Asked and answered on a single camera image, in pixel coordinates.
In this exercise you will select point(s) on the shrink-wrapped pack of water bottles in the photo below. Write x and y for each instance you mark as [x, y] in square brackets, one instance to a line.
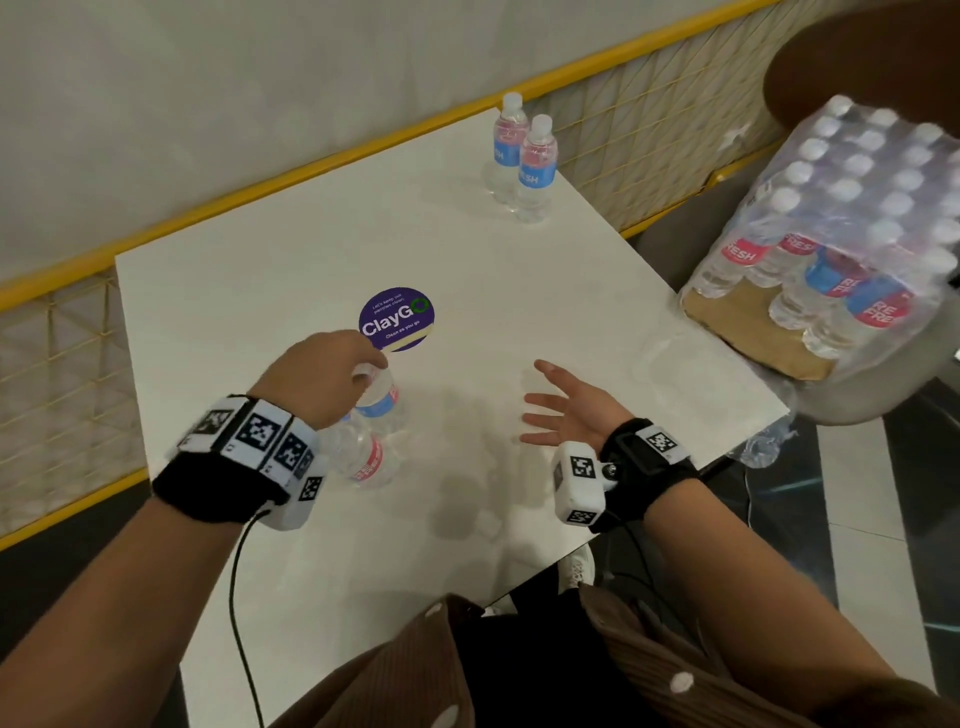
[847, 225]

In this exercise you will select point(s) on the round purple sticker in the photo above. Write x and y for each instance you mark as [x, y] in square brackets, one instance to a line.
[396, 319]

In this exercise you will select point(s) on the person's right thumb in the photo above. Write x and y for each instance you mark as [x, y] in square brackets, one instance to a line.
[553, 373]

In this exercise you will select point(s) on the person's left forearm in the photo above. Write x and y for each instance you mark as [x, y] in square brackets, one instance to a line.
[112, 615]

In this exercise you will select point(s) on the person's left fingers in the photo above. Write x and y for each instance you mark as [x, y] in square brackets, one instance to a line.
[367, 358]

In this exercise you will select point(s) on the clear plastic water bottle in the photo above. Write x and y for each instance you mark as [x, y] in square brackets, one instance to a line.
[504, 150]
[371, 450]
[537, 176]

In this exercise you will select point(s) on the white shoe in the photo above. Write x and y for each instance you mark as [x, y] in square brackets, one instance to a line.
[577, 568]

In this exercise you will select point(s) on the white marker wrist tracker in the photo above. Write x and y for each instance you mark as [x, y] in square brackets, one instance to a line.
[259, 435]

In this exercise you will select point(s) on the person's left hand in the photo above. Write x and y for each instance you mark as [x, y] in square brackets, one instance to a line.
[311, 379]

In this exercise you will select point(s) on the crumpled clear plastic wrap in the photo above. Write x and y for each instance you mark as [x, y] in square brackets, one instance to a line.
[765, 442]

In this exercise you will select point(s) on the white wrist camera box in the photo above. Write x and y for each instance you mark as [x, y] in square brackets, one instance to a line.
[577, 484]

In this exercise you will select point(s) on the round brown table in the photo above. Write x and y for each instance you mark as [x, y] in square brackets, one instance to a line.
[862, 60]

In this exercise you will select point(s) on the black garment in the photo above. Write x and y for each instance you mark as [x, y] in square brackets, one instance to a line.
[525, 667]

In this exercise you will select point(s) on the person's right hand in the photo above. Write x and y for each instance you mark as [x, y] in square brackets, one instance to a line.
[589, 416]

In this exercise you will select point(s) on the light grey chair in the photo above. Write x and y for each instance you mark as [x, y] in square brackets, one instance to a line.
[900, 397]

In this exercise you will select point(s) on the person's right forearm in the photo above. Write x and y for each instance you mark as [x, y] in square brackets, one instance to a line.
[742, 600]

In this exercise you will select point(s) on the black wristband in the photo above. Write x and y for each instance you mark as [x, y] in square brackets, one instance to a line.
[210, 487]

